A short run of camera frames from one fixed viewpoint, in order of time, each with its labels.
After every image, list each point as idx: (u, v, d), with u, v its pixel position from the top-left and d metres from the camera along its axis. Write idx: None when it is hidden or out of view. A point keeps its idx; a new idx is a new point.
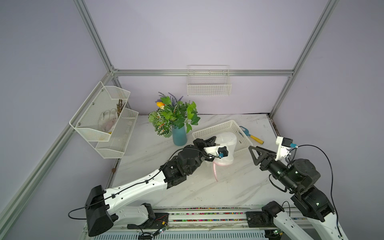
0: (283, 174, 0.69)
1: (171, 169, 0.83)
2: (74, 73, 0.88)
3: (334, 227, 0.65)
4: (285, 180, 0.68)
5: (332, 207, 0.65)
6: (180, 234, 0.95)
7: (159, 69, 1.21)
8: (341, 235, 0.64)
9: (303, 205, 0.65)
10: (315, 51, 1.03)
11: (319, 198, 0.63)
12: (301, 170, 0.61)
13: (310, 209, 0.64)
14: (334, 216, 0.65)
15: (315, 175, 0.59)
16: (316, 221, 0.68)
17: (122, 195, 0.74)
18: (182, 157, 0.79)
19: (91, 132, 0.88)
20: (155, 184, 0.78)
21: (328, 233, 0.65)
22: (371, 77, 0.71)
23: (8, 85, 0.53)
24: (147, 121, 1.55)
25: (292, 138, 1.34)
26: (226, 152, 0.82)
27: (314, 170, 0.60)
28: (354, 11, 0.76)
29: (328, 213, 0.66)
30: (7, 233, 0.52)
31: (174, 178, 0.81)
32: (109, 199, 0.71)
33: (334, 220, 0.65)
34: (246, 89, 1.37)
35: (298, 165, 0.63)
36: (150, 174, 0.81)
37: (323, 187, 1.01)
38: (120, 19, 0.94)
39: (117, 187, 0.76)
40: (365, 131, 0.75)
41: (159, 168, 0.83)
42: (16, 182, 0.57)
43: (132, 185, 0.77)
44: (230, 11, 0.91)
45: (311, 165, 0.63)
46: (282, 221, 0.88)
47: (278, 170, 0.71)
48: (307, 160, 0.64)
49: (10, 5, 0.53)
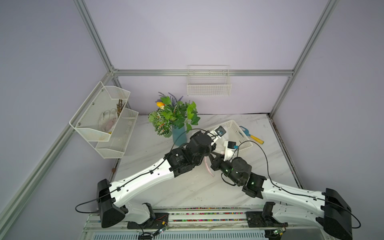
0: (230, 171, 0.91)
1: (176, 156, 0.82)
2: (74, 72, 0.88)
3: (273, 185, 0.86)
4: (232, 176, 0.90)
5: (263, 176, 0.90)
6: (180, 234, 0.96)
7: (159, 69, 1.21)
8: (279, 188, 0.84)
9: (251, 193, 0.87)
10: (315, 50, 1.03)
11: (256, 180, 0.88)
12: (239, 169, 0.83)
13: (256, 192, 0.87)
14: (267, 181, 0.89)
15: (248, 168, 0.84)
16: (263, 195, 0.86)
17: (127, 187, 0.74)
18: (194, 143, 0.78)
19: (91, 132, 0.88)
20: (160, 173, 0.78)
21: (273, 193, 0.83)
22: (371, 77, 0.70)
23: (8, 85, 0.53)
24: (147, 121, 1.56)
25: (291, 138, 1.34)
26: (224, 129, 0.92)
27: (245, 164, 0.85)
28: (354, 11, 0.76)
29: (263, 183, 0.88)
30: (7, 233, 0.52)
31: (181, 165, 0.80)
32: (114, 192, 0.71)
33: (269, 183, 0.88)
34: (246, 89, 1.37)
35: (235, 166, 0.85)
36: (155, 164, 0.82)
37: (323, 187, 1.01)
38: (120, 19, 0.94)
39: (122, 180, 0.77)
40: (365, 132, 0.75)
41: (163, 157, 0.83)
42: (16, 182, 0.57)
43: (137, 176, 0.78)
44: (230, 11, 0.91)
45: (243, 161, 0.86)
46: (277, 212, 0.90)
47: (226, 169, 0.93)
48: (240, 158, 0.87)
49: (10, 6, 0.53)
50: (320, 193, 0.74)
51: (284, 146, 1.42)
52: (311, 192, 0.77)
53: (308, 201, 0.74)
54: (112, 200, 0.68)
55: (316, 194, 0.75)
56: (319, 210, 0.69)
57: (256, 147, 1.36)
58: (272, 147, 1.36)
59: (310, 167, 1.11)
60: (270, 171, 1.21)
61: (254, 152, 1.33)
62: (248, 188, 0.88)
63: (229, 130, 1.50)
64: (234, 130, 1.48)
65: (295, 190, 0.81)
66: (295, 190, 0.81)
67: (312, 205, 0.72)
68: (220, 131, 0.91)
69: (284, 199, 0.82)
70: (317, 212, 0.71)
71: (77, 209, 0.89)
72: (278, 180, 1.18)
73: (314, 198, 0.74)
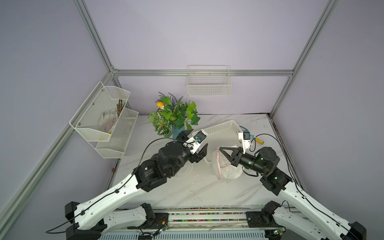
0: (254, 163, 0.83)
1: (145, 171, 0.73)
2: (74, 72, 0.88)
3: (296, 191, 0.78)
4: (256, 166, 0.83)
5: (288, 176, 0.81)
6: (180, 234, 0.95)
7: (159, 69, 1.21)
8: (303, 196, 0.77)
9: (268, 185, 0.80)
10: (315, 51, 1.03)
11: (280, 176, 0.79)
12: (265, 156, 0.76)
13: (274, 186, 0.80)
14: (291, 183, 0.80)
15: (276, 159, 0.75)
16: (282, 194, 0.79)
17: (91, 210, 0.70)
18: (163, 154, 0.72)
19: (91, 133, 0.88)
20: (126, 192, 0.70)
21: (294, 198, 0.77)
22: (371, 77, 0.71)
23: (8, 86, 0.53)
24: (147, 121, 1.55)
25: (291, 138, 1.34)
26: (202, 135, 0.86)
27: (274, 154, 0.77)
28: (354, 11, 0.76)
29: (287, 183, 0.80)
30: (7, 233, 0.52)
31: (150, 180, 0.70)
32: (78, 216, 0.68)
33: (293, 186, 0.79)
34: (246, 89, 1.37)
35: (262, 153, 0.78)
36: (122, 181, 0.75)
37: (323, 187, 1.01)
38: (120, 19, 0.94)
39: (88, 201, 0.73)
40: (364, 132, 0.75)
41: (131, 173, 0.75)
42: (16, 182, 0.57)
43: (102, 198, 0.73)
44: (230, 11, 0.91)
45: (272, 150, 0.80)
46: (280, 214, 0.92)
47: (248, 161, 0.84)
48: (270, 147, 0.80)
49: (10, 6, 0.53)
50: (347, 222, 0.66)
51: (284, 146, 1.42)
52: (336, 216, 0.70)
53: (329, 223, 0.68)
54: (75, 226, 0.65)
55: (340, 219, 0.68)
56: (337, 236, 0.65)
57: (256, 147, 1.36)
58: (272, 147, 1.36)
59: (310, 167, 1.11)
60: None
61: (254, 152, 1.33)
62: (267, 180, 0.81)
63: (229, 130, 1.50)
64: (234, 130, 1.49)
65: (319, 205, 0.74)
66: (318, 205, 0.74)
67: (330, 228, 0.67)
68: (198, 137, 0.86)
69: (300, 206, 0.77)
70: (332, 235, 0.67)
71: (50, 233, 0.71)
72: None
73: (337, 223, 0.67)
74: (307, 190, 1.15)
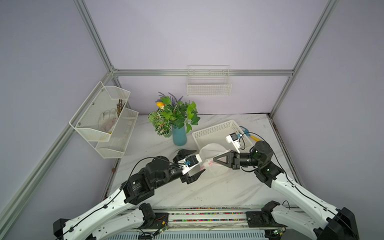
0: (250, 159, 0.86)
1: (133, 185, 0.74)
2: (74, 72, 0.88)
3: (287, 180, 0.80)
4: (252, 160, 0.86)
5: (281, 168, 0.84)
6: (180, 234, 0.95)
7: (159, 69, 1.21)
8: (292, 184, 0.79)
9: (261, 177, 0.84)
10: (315, 51, 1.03)
11: (272, 168, 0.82)
12: (259, 149, 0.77)
13: (267, 178, 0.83)
14: (283, 174, 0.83)
15: (270, 152, 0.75)
16: (273, 184, 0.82)
17: (80, 226, 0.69)
18: (149, 169, 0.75)
19: (92, 133, 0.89)
20: (115, 207, 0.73)
21: (284, 187, 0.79)
22: (371, 77, 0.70)
23: (8, 85, 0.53)
24: (147, 121, 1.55)
25: (291, 138, 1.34)
26: (192, 159, 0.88)
27: (269, 147, 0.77)
28: (354, 10, 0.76)
29: (279, 174, 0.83)
30: (7, 233, 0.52)
31: (139, 194, 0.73)
32: (67, 233, 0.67)
33: (284, 176, 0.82)
34: (246, 89, 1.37)
35: (257, 145, 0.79)
36: (110, 196, 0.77)
37: (323, 187, 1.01)
38: (119, 19, 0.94)
39: (76, 218, 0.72)
40: (364, 132, 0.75)
41: (119, 188, 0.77)
42: (16, 181, 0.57)
43: (91, 213, 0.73)
44: (229, 10, 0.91)
45: (267, 144, 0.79)
46: (278, 211, 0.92)
47: (246, 159, 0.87)
48: (265, 141, 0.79)
49: (10, 5, 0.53)
50: (334, 207, 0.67)
51: (284, 146, 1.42)
52: (325, 202, 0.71)
53: (316, 208, 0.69)
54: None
55: (328, 205, 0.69)
56: (324, 220, 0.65)
57: None
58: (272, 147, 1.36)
59: (310, 167, 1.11)
60: None
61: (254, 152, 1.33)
62: (259, 172, 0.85)
63: (229, 130, 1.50)
64: (234, 130, 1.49)
65: (308, 193, 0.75)
66: (308, 193, 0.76)
67: (318, 213, 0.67)
68: (189, 160, 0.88)
69: (291, 196, 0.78)
70: (320, 220, 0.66)
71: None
72: None
73: (324, 208, 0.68)
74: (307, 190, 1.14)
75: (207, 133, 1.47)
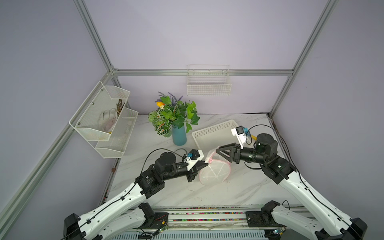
0: (254, 155, 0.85)
1: (147, 180, 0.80)
2: (74, 72, 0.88)
3: (300, 182, 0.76)
4: (257, 158, 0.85)
5: (293, 166, 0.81)
6: (180, 234, 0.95)
7: (159, 69, 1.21)
8: (306, 187, 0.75)
9: (270, 173, 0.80)
10: (315, 51, 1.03)
11: (284, 165, 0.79)
12: (262, 141, 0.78)
13: (277, 174, 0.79)
14: (294, 173, 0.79)
15: (274, 144, 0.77)
16: (284, 184, 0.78)
17: (99, 218, 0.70)
18: (160, 164, 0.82)
19: (92, 133, 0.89)
20: (132, 199, 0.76)
21: (297, 189, 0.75)
22: (371, 76, 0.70)
23: (7, 84, 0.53)
24: (147, 121, 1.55)
25: (292, 138, 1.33)
26: (195, 151, 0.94)
27: (272, 139, 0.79)
28: (354, 10, 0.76)
29: (291, 173, 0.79)
30: (7, 233, 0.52)
31: (152, 187, 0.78)
32: (85, 225, 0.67)
33: (296, 176, 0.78)
34: (246, 89, 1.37)
35: (260, 138, 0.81)
36: (125, 190, 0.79)
37: (323, 187, 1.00)
38: (120, 19, 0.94)
39: (92, 211, 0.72)
40: (365, 131, 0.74)
41: (134, 182, 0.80)
42: (16, 182, 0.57)
43: (108, 205, 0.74)
44: (229, 10, 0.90)
45: (270, 136, 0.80)
46: (278, 212, 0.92)
47: (249, 154, 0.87)
48: (267, 133, 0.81)
49: (10, 4, 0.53)
50: (349, 218, 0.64)
51: (284, 146, 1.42)
52: (339, 211, 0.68)
53: (330, 217, 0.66)
54: (82, 236, 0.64)
55: (343, 215, 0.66)
56: (337, 230, 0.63)
57: None
58: None
59: (311, 167, 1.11)
60: None
61: None
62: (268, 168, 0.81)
63: (229, 130, 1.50)
64: None
65: (321, 198, 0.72)
66: (321, 198, 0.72)
67: (331, 222, 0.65)
68: (191, 153, 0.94)
69: (303, 199, 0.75)
70: (332, 230, 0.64)
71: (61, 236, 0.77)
72: None
73: (339, 218, 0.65)
74: None
75: (207, 133, 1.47)
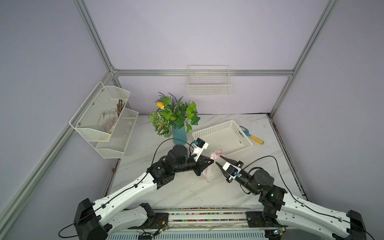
0: (247, 183, 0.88)
1: (158, 170, 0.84)
2: (74, 72, 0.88)
3: (294, 201, 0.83)
4: (250, 186, 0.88)
5: (282, 188, 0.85)
6: (180, 234, 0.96)
7: (159, 69, 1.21)
8: (301, 203, 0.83)
9: (269, 204, 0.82)
10: (315, 51, 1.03)
11: (276, 193, 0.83)
12: (262, 182, 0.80)
13: (274, 204, 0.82)
14: (287, 194, 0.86)
15: (271, 181, 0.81)
16: (283, 207, 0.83)
17: (113, 203, 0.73)
18: (172, 155, 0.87)
19: (91, 132, 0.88)
20: (145, 186, 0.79)
21: (296, 209, 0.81)
22: (371, 76, 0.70)
23: (8, 85, 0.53)
24: (147, 121, 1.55)
25: (291, 138, 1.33)
26: (200, 139, 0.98)
27: (268, 176, 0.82)
28: (354, 10, 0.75)
29: (283, 196, 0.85)
30: (7, 233, 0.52)
31: (163, 177, 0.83)
32: (99, 209, 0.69)
33: (289, 197, 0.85)
34: (246, 89, 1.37)
35: (258, 178, 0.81)
36: (138, 178, 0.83)
37: (323, 187, 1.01)
38: (120, 18, 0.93)
39: (106, 197, 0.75)
40: (364, 132, 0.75)
41: (146, 171, 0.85)
42: (15, 182, 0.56)
43: (122, 192, 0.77)
44: (230, 10, 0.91)
45: (265, 173, 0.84)
46: (283, 217, 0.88)
47: (243, 181, 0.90)
48: (262, 170, 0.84)
49: (10, 5, 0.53)
50: (345, 215, 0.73)
51: (284, 146, 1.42)
52: (336, 212, 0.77)
53: (333, 222, 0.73)
54: (98, 218, 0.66)
55: (340, 215, 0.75)
56: (344, 232, 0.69)
57: (257, 147, 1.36)
58: (273, 147, 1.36)
59: (310, 167, 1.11)
60: (270, 171, 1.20)
61: (254, 152, 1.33)
62: (266, 200, 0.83)
63: (229, 130, 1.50)
64: (234, 130, 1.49)
65: (318, 208, 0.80)
66: (318, 208, 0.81)
67: (337, 226, 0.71)
68: (196, 141, 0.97)
69: (305, 215, 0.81)
70: (341, 232, 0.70)
71: (60, 234, 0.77)
72: (279, 180, 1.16)
73: (339, 219, 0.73)
74: (307, 190, 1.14)
75: (206, 133, 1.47)
